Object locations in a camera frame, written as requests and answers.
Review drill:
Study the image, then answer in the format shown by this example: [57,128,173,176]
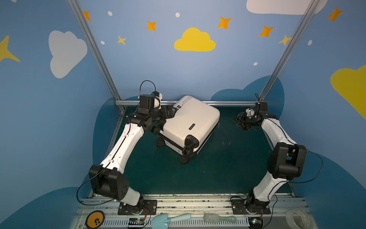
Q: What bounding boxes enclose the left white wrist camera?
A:
[151,91,163,109]

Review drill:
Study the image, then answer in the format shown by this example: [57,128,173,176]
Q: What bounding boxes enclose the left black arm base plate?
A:
[117,200,157,215]

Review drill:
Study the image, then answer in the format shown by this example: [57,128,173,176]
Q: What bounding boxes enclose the right small circuit board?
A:
[248,218,263,229]

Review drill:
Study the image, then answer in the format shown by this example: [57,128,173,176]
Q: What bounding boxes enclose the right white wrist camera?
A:
[246,108,255,117]

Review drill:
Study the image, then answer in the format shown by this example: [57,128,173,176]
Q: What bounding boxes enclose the orange black round disc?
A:
[85,210,105,229]

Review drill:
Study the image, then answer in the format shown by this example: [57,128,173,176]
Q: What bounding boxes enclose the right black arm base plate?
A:
[230,198,271,215]

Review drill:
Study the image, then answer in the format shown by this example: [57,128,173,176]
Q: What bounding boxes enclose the left small circuit board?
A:
[127,218,145,229]

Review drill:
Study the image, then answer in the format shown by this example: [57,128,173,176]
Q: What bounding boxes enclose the right aluminium frame post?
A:
[257,0,321,102]

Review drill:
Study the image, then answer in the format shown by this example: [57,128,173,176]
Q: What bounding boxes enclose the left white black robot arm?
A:
[89,91,175,214]

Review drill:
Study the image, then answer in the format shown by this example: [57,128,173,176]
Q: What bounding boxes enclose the left aluminium frame post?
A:
[67,0,121,102]

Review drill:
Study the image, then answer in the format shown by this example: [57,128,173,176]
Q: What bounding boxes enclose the aluminium frame post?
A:
[67,0,121,102]
[257,0,321,102]

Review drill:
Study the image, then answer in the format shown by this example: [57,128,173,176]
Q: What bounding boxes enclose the white hard-shell suitcase black lining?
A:
[151,95,220,164]

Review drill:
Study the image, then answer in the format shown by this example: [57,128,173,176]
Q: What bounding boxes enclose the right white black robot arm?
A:
[233,102,307,214]

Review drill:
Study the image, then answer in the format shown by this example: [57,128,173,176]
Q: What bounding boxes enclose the small circuit board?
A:
[127,218,145,229]
[248,218,263,229]

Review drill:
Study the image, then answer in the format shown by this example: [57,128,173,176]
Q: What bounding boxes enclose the aluminium frame rear crossbar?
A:
[115,100,257,107]

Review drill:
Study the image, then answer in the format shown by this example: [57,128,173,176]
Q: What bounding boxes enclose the teal toy shovel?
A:
[151,213,191,229]

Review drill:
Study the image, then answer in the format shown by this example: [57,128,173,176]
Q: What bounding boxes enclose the pale green hair brush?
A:
[204,213,237,224]

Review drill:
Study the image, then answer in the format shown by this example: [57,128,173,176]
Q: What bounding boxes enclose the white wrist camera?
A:
[246,108,255,117]
[151,91,163,109]

